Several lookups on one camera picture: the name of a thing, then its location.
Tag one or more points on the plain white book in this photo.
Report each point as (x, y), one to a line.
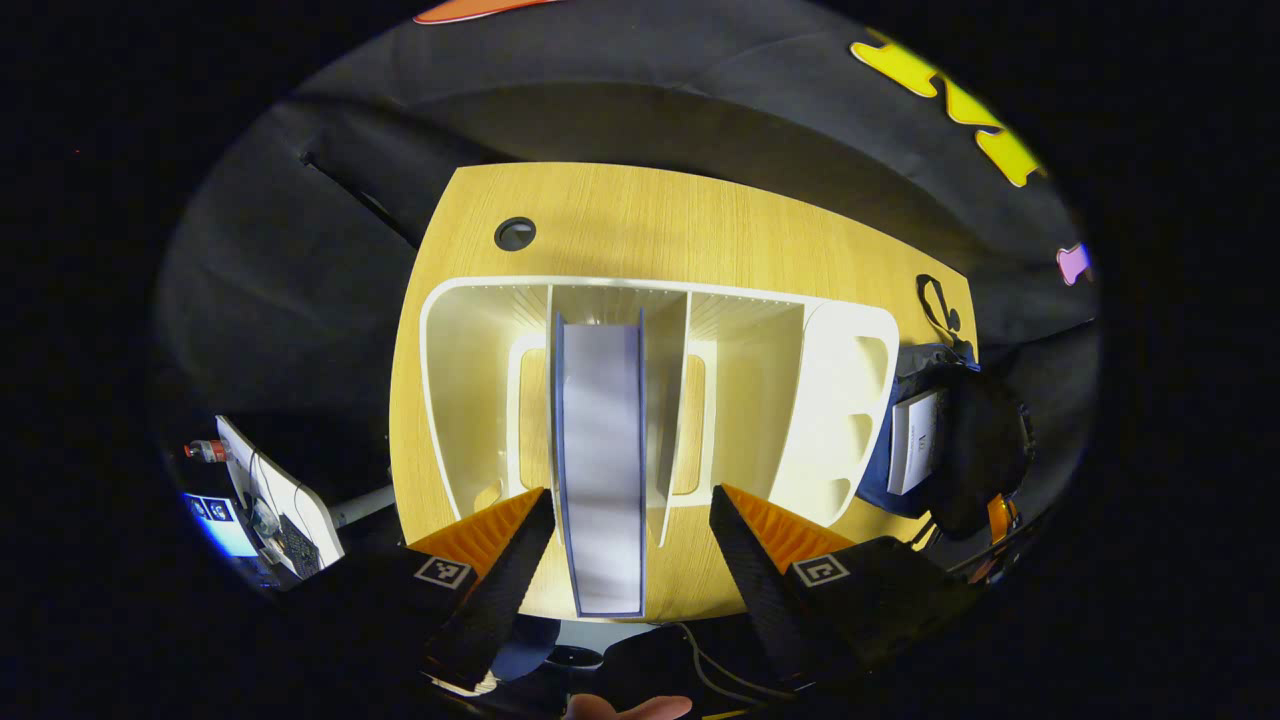
(915, 440)

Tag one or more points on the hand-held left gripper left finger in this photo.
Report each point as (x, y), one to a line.
(500, 610)

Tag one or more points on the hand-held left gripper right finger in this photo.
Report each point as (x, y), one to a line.
(760, 600)

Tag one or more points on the red bottle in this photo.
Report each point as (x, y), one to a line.
(207, 451)

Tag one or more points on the white desk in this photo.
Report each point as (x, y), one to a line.
(290, 500)

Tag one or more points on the blue schoolbag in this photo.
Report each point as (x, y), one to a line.
(985, 440)

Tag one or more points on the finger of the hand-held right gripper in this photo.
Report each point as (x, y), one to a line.
(1000, 515)

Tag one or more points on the white bookshelf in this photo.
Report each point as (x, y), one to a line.
(850, 400)

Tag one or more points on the blue lit screen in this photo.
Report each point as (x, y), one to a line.
(215, 520)

